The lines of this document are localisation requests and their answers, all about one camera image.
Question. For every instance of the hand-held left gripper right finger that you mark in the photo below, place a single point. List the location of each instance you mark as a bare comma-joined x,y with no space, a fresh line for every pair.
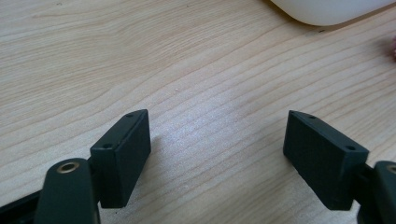
323,161

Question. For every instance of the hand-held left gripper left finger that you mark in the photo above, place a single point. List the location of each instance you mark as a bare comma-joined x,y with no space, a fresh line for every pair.
123,155

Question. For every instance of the small pink toy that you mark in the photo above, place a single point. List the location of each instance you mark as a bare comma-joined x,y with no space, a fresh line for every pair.
393,48

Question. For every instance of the white plastic bin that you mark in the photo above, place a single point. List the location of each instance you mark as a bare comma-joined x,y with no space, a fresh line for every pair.
327,11

